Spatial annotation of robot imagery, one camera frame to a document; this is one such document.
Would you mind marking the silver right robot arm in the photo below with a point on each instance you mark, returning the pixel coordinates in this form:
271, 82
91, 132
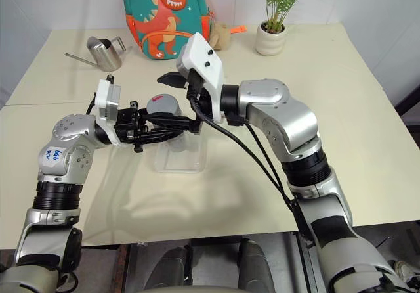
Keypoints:
288, 115

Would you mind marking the grey jar lid red arrow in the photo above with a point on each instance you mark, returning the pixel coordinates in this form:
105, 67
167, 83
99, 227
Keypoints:
160, 104

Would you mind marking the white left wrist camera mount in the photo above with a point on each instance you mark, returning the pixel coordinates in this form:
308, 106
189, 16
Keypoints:
105, 100

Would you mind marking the clear plastic jar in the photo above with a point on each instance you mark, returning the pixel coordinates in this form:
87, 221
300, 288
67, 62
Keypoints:
179, 145

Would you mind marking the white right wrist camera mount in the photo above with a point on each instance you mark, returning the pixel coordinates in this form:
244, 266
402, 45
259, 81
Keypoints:
203, 59

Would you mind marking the dark furniture piece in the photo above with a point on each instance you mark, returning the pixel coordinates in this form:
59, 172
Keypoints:
410, 105

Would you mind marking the dark rounded shape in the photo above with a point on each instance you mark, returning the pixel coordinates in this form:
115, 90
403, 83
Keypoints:
174, 266
257, 263

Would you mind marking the white sneaker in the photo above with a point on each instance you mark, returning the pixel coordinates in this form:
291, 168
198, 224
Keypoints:
403, 270

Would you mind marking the white ribbed plant pot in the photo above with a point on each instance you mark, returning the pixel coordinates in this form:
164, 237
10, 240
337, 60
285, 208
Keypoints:
269, 41

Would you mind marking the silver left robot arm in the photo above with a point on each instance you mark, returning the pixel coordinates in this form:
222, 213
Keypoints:
73, 129

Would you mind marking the stainless steel watering can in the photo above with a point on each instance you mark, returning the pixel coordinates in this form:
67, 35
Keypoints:
105, 54

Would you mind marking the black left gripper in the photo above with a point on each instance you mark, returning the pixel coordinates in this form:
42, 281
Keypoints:
126, 122

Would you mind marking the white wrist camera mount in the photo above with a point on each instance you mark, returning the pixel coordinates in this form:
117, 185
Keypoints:
105, 100
203, 59

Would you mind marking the teal dinosaur backpack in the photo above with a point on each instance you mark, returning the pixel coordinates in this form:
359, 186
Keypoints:
157, 13

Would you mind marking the clear plastic box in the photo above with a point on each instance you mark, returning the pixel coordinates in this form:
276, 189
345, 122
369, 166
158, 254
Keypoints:
183, 161

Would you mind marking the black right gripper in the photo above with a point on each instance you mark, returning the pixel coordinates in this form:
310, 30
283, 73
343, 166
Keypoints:
201, 102

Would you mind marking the brown plush toy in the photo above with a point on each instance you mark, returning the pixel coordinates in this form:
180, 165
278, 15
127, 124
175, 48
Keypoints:
220, 36

